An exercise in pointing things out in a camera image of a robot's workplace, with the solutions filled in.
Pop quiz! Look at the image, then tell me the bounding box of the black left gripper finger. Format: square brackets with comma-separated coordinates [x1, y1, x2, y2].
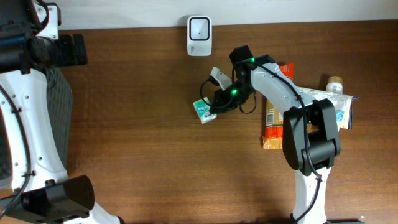
[73, 34, 88, 65]
[58, 34, 76, 66]

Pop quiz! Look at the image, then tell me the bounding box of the small teal tissue pack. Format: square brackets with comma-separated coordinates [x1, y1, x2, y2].
[193, 97, 217, 124]

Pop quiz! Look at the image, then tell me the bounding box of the orange San Remo pasta pack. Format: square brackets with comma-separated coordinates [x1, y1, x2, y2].
[261, 63, 295, 151]

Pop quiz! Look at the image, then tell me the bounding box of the leaf pattern cream tube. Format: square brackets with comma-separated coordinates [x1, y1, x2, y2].
[326, 76, 343, 94]

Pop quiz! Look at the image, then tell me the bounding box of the cream blue snack bag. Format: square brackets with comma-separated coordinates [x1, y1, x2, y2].
[300, 87, 358, 129]

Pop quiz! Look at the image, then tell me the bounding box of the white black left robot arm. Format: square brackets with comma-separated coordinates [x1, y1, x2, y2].
[1, 0, 122, 223]

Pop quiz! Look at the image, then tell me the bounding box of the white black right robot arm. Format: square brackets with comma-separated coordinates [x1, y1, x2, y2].
[209, 45, 341, 223]

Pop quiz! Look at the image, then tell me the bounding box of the white barcode scanner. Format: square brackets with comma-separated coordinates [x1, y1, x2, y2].
[187, 16, 213, 57]

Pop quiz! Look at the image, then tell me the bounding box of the grey plastic basket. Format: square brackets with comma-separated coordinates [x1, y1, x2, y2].
[1, 68, 73, 191]

